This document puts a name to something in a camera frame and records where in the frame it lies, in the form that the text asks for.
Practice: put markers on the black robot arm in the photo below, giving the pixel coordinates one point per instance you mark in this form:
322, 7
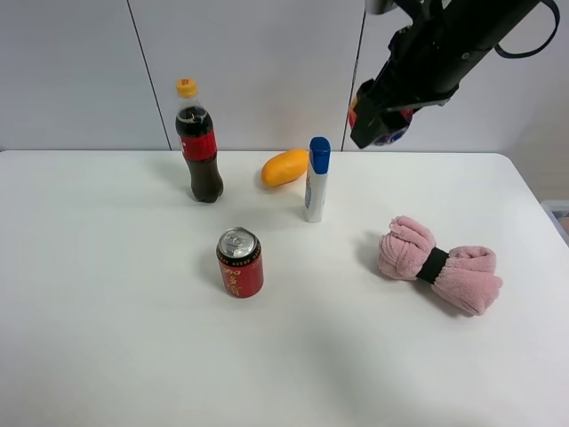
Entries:
464, 30

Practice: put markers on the clear plastic bin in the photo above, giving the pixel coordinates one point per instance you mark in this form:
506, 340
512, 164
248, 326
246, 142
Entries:
558, 212

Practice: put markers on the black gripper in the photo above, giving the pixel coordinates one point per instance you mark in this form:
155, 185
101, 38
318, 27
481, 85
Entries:
406, 81

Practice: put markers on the red drink can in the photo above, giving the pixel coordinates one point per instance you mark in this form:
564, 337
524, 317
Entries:
239, 255

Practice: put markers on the pink rolled towel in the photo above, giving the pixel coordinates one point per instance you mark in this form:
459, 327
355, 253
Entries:
464, 276

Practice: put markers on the cola bottle yellow cap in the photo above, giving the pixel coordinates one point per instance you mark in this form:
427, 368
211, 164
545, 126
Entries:
194, 127

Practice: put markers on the orange mango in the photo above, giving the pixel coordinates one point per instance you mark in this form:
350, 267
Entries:
285, 167

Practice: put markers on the white bottle blue cap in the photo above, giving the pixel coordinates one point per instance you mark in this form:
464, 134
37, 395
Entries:
316, 178

